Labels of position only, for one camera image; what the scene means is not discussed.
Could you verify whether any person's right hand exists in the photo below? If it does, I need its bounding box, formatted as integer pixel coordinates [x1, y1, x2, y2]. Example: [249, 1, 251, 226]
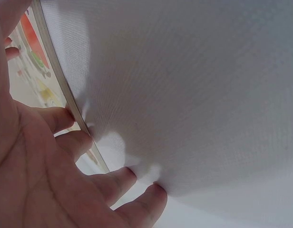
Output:
[3, 37, 20, 60]

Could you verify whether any person's left hand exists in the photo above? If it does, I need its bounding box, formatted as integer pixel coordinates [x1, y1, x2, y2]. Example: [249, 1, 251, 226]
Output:
[0, 0, 168, 228]

